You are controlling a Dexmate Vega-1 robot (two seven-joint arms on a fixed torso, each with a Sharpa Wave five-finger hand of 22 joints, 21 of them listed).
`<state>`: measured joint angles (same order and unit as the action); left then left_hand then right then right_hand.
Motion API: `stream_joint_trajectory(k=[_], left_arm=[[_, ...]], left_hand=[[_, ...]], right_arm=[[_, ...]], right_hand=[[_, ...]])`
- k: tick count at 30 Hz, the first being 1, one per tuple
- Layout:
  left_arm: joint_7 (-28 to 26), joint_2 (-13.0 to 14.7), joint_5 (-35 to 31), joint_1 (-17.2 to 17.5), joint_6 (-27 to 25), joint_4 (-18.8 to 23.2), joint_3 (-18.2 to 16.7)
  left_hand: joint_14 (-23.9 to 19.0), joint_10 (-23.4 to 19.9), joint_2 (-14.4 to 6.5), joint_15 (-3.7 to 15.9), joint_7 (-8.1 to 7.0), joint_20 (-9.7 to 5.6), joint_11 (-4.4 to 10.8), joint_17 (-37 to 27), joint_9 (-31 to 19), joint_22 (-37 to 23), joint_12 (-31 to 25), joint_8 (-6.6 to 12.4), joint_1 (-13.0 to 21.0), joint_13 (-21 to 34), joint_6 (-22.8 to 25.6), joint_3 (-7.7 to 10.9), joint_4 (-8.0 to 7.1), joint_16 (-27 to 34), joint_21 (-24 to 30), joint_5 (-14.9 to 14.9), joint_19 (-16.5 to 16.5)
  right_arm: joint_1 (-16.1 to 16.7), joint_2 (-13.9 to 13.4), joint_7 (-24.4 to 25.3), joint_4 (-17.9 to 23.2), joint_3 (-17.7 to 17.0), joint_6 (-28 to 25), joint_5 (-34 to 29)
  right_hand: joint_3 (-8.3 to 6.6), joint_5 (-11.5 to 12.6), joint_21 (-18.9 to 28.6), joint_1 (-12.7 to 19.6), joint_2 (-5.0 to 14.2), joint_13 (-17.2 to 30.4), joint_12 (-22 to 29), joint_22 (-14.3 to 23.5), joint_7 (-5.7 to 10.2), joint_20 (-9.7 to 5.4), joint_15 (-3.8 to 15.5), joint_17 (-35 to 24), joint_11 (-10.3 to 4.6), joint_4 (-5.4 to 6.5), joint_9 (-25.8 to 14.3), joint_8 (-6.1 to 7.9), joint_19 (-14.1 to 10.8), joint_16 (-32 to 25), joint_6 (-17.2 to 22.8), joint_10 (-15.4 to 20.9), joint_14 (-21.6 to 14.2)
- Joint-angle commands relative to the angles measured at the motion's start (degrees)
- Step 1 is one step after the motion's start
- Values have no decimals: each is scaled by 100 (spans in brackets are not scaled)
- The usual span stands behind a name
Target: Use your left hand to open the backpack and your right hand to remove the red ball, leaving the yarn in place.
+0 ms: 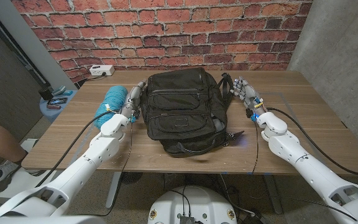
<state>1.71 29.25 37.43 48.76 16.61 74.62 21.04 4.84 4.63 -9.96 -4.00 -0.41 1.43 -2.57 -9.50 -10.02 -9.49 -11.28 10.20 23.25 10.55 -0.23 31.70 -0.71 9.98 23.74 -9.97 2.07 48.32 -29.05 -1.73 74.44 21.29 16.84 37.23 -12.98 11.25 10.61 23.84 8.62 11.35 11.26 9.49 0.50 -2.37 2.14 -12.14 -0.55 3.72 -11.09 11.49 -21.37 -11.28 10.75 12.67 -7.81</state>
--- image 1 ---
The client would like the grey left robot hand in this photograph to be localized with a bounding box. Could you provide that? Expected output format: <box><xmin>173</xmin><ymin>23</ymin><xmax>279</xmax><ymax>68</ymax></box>
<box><xmin>119</xmin><ymin>79</ymin><xmax>149</xmax><ymax>121</ymax></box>

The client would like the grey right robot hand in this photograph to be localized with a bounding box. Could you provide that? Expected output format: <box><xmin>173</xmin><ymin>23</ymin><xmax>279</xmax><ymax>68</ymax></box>
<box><xmin>230</xmin><ymin>77</ymin><xmax>267</xmax><ymax>118</ymax></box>

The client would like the black backpack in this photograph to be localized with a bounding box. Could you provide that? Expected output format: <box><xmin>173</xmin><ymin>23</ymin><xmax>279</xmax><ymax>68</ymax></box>
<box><xmin>140</xmin><ymin>67</ymin><xmax>245</xmax><ymax>158</ymax></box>

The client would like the teal yarn skein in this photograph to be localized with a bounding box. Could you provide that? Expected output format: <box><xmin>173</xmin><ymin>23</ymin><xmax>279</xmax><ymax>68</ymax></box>
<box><xmin>93</xmin><ymin>85</ymin><xmax>129</xmax><ymax>130</ymax></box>

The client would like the white power strip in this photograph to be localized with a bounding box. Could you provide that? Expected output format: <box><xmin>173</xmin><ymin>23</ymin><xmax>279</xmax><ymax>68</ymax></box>
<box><xmin>89</xmin><ymin>64</ymin><xmax>116</xmax><ymax>77</ymax></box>

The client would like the grey teal case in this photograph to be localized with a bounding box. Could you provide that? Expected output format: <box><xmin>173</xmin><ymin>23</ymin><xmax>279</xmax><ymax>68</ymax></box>
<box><xmin>52</xmin><ymin>85</ymin><xmax>67</xmax><ymax>96</ymax></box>

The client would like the black round fan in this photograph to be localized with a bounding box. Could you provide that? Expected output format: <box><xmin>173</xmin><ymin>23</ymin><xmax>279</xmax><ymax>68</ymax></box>
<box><xmin>119</xmin><ymin>172</ymin><xmax>144</xmax><ymax>185</ymax></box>

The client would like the red brick printed backdrop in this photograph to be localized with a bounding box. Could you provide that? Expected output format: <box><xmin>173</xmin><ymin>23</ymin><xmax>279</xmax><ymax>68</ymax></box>
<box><xmin>11</xmin><ymin>0</ymin><xmax>313</xmax><ymax>83</ymax></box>

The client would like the blue round side table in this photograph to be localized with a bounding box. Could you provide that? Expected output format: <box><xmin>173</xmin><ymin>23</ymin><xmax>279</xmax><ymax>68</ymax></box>
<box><xmin>39</xmin><ymin>89</ymin><xmax>78</xmax><ymax>124</ymax></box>

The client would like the black cup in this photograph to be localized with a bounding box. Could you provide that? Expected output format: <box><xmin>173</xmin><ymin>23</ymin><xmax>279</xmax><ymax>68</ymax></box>
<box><xmin>38</xmin><ymin>86</ymin><xmax>54</xmax><ymax>101</ymax></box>

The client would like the grey table leg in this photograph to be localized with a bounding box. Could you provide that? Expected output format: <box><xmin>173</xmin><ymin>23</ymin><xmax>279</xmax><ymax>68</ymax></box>
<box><xmin>105</xmin><ymin>172</ymin><xmax>122</xmax><ymax>209</ymax></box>
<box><xmin>262</xmin><ymin>174</ymin><xmax>284</xmax><ymax>215</ymax></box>

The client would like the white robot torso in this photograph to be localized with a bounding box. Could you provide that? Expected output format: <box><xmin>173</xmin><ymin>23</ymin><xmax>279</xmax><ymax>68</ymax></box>
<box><xmin>147</xmin><ymin>185</ymin><xmax>238</xmax><ymax>224</ymax></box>

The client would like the black power adapter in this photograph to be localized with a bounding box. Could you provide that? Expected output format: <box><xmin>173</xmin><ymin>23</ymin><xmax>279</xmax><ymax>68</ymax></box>
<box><xmin>242</xmin><ymin>208</ymin><xmax>272</xmax><ymax>224</ymax></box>

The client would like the grey sneaker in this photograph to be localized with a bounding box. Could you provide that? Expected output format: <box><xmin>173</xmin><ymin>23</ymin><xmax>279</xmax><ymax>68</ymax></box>
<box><xmin>0</xmin><ymin>160</ymin><xmax>21</xmax><ymax>194</ymax></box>

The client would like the black power strip cable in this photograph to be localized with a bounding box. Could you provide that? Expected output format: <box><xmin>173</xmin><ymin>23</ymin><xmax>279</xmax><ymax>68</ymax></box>
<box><xmin>75</xmin><ymin>73</ymin><xmax>107</xmax><ymax>90</ymax></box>

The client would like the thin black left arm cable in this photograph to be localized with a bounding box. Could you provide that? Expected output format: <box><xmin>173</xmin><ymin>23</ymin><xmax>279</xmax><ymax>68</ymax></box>
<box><xmin>73</xmin><ymin>121</ymin><xmax>134</xmax><ymax>217</ymax></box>

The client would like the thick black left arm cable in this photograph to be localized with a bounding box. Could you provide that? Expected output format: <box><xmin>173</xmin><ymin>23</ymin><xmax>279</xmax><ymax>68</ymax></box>
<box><xmin>35</xmin><ymin>109</ymin><xmax>117</xmax><ymax>188</ymax></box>

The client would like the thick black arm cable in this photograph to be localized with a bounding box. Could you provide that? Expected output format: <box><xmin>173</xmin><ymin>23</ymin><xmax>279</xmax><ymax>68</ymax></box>
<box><xmin>35</xmin><ymin>109</ymin><xmax>117</xmax><ymax>188</ymax></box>
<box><xmin>266</xmin><ymin>107</ymin><xmax>358</xmax><ymax>179</ymax></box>

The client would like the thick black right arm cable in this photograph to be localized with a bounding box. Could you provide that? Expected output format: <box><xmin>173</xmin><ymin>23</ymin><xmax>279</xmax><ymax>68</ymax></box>
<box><xmin>266</xmin><ymin>107</ymin><xmax>358</xmax><ymax>179</ymax></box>

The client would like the white floor cable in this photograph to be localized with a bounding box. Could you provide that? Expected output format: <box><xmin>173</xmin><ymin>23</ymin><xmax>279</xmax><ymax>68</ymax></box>
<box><xmin>218</xmin><ymin>174</ymin><xmax>257</xmax><ymax>218</ymax></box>

